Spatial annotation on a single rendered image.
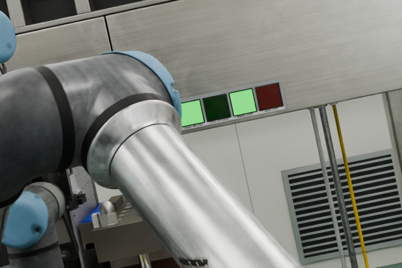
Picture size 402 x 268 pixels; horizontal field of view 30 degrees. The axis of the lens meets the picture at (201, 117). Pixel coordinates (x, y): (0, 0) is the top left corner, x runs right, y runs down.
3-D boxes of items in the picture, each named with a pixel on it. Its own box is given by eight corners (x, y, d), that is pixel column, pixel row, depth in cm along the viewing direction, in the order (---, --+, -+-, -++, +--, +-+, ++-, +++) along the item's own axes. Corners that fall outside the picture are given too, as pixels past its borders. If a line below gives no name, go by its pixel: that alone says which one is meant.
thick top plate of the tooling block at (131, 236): (98, 263, 135) (91, 230, 135) (126, 219, 175) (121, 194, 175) (185, 246, 134) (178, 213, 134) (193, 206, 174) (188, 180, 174)
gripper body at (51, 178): (73, 160, 133) (58, 168, 121) (83, 207, 133) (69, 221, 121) (31, 168, 133) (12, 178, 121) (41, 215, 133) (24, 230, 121)
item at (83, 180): (74, 234, 139) (52, 137, 138) (96, 211, 163) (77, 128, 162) (76, 234, 139) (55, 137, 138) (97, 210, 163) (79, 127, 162)
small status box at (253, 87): (178, 131, 169) (171, 101, 169) (178, 131, 170) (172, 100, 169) (287, 109, 168) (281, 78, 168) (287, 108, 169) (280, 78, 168)
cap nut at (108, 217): (98, 228, 136) (93, 204, 136) (101, 224, 139) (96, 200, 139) (118, 224, 136) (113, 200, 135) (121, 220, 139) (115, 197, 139)
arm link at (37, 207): (-4, 260, 106) (-18, 201, 106) (17, 242, 117) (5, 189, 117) (50, 249, 106) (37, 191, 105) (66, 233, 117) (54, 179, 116)
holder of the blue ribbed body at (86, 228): (84, 250, 140) (78, 224, 139) (103, 225, 162) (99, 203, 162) (100, 247, 140) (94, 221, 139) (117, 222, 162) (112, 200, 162)
